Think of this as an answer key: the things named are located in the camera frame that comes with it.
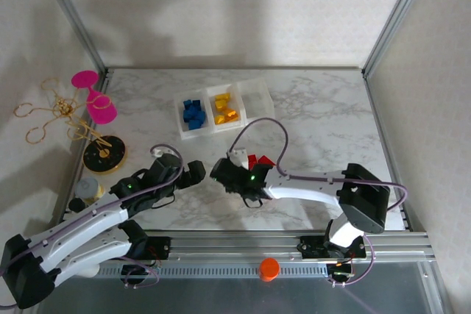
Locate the clear white plastic bin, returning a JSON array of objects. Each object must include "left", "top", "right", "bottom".
[
  {"left": 235, "top": 77, "right": 275, "bottom": 126},
  {"left": 171, "top": 89, "right": 215, "bottom": 141},
  {"left": 204, "top": 84, "right": 246, "bottom": 134}
]

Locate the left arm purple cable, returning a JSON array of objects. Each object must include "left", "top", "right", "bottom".
[{"left": 0, "top": 143, "right": 184, "bottom": 310}]

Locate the pink plastic wine glass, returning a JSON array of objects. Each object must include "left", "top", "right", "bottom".
[{"left": 70, "top": 70, "right": 118, "bottom": 126}]

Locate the slotted grey cable tray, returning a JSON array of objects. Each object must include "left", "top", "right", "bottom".
[{"left": 99, "top": 264, "right": 328, "bottom": 279}]

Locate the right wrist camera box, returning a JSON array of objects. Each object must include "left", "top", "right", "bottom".
[{"left": 227, "top": 147, "right": 249, "bottom": 168}]

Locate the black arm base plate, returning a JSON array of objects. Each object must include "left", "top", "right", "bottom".
[
  {"left": 300, "top": 235, "right": 367, "bottom": 260},
  {"left": 141, "top": 236, "right": 172, "bottom": 260}
]

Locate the aluminium frame post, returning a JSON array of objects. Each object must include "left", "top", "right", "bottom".
[
  {"left": 362, "top": 0, "right": 437, "bottom": 74},
  {"left": 35, "top": 0, "right": 110, "bottom": 74}
]

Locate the white bottle green cap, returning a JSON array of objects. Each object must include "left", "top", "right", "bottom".
[{"left": 79, "top": 264, "right": 101, "bottom": 279}]

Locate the small controller board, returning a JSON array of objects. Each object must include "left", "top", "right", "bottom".
[
  {"left": 121, "top": 264, "right": 155, "bottom": 285},
  {"left": 327, "top": 262, "right": 354, "bottom": 282}
]

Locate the orange cap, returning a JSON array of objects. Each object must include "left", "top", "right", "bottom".
[{"left": 258, "top": 257, "right": 280, "bottom": 282}]

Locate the gold wire stand black base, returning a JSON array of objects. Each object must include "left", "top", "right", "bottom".
[{"left": 13, "top": 77, "right": 129, "bottom": 176}]

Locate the aluminium mounting rail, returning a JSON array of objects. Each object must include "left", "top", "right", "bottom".
[{"left": 139, "top": 231, "right": 435, "bottom": 266}]

